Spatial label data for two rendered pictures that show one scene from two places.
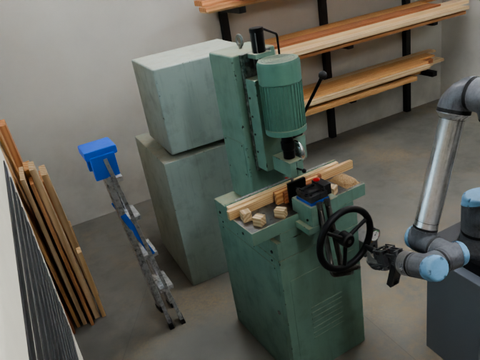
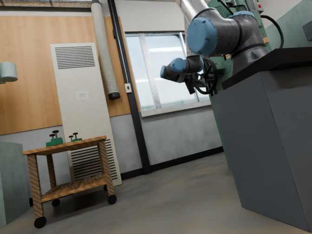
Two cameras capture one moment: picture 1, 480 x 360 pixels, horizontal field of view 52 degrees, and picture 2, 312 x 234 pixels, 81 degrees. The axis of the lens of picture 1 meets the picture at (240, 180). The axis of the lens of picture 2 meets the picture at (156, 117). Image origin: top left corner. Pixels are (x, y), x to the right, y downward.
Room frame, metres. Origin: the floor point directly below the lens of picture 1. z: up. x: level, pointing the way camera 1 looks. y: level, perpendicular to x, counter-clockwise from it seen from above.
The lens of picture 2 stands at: (1.30, -1.83, 0.39)
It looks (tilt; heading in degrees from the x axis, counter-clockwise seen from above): 8 degrees up; 93
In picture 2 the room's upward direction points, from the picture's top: 13 degrees counter-clockwise
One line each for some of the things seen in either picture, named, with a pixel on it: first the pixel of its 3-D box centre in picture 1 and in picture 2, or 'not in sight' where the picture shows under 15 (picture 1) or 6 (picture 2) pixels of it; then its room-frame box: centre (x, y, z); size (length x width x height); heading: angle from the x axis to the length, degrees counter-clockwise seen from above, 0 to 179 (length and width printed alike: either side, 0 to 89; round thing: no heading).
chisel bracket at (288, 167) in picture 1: (288, 165); not in sight; (2.00, -0.22, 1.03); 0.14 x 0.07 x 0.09; 26
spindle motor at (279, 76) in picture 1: (281, 96); (219, 18); (1.98, -0.23, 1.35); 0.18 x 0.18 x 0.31
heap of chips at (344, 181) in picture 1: (343, 178); not in sight; (2.00, -0.47, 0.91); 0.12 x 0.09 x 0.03; 26
